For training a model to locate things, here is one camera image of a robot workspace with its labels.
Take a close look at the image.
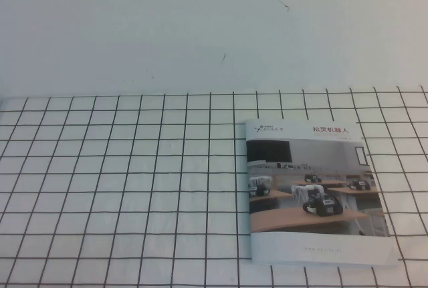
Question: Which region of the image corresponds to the AgileX robot brochure book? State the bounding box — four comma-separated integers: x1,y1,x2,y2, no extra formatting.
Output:
245,118,399,267

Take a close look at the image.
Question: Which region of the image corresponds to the white black-grid tablecloth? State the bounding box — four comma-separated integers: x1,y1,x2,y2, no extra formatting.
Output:
0,86,428,288

